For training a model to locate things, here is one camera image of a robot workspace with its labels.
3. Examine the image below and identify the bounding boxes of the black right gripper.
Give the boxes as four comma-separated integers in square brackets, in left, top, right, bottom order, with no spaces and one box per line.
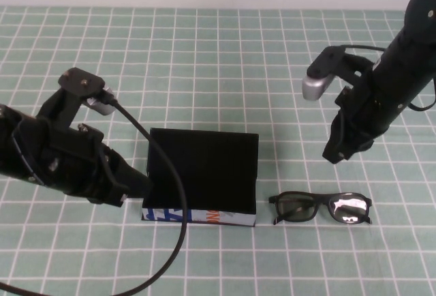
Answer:
[322,70,376,165]

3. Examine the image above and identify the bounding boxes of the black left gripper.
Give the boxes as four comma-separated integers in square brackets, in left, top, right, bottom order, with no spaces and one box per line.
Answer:
[33,118,153,208]

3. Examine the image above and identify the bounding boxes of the black printed glasses case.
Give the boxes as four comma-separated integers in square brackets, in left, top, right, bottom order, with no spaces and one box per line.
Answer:
[141,127,260,228]

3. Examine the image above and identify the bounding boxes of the black frame glasses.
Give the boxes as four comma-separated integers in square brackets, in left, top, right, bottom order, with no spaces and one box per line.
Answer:
[268,191,373,225]

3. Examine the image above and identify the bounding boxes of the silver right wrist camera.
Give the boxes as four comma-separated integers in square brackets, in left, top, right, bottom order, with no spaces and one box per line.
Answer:
[301,72,337,102]

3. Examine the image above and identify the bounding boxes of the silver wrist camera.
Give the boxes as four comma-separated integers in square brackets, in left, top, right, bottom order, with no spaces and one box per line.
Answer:
[301,72,337,102]
[85,84,117,117]

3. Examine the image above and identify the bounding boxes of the thick black camera cable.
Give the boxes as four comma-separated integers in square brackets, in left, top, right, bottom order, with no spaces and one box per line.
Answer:
[0,91,188,296]

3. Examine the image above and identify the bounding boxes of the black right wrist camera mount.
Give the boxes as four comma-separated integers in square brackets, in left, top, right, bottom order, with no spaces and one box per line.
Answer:
[306,45,379,87]

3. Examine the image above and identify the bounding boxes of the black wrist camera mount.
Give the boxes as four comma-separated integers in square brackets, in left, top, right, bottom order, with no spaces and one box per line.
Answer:
[306,45,379,87]
[37,66,105,130]

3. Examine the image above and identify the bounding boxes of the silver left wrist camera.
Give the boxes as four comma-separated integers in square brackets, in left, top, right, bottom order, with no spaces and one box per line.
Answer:
[85,84,117,117]

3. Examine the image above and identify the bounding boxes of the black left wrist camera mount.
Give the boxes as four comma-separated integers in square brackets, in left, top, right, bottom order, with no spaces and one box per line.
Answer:
[37,66,105,130]

